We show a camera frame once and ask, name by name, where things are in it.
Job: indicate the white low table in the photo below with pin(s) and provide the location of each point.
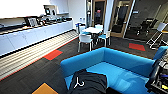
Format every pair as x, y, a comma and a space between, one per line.
91, 30

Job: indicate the black coffee machine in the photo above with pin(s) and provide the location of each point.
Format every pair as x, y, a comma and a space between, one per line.
50, 10

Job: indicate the white chair teal seat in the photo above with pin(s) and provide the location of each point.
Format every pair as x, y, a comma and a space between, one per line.
105, 35

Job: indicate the blue sofa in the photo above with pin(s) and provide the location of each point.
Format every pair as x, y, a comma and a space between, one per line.
130, 71

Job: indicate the white kitchen cabinets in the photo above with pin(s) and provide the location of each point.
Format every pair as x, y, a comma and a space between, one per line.
20, 8
33, 36

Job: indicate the black equipment rig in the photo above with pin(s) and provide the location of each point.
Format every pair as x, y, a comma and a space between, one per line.
160, 75

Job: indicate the white upper kitchen cabinets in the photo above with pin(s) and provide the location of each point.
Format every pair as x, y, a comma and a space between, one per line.
20, 8

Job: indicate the black office chair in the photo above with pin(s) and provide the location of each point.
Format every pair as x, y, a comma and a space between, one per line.
146, 26

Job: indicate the black sweatshirt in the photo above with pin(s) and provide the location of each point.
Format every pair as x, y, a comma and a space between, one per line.
91, 83

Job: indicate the white bar stool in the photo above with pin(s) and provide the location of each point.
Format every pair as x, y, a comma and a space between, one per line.
159, 31

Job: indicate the wooden framed glass door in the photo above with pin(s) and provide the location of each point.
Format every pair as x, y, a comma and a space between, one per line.
120, 18
99, 15

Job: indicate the white lower kitchen cabinets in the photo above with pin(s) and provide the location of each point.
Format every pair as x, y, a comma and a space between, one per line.
33, 36

